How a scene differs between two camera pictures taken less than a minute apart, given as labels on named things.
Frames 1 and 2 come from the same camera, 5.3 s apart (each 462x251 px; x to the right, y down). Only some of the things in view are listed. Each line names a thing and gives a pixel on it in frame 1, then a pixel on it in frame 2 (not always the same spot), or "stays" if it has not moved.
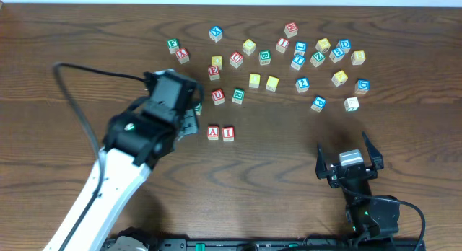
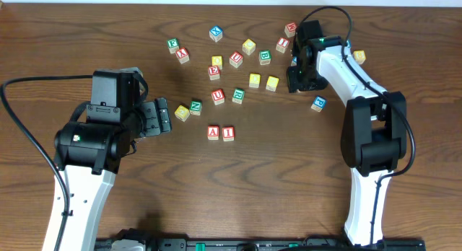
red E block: x=214 y=72 stays
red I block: x=228 y=134 stays
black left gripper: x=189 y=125 to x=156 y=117
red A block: x=213 y=132 stays
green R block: x=238 y=95 stays
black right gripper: x=351 y=172 to x=298 y=81
